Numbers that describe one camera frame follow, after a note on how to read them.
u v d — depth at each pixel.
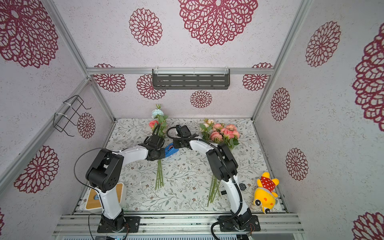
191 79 0.97
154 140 0.79
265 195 0.78
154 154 0.75
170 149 0.97
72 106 0.79
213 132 1.07
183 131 0.81
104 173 0.50
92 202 0.77
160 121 1.00
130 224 0.73
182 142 0.80
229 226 0.73
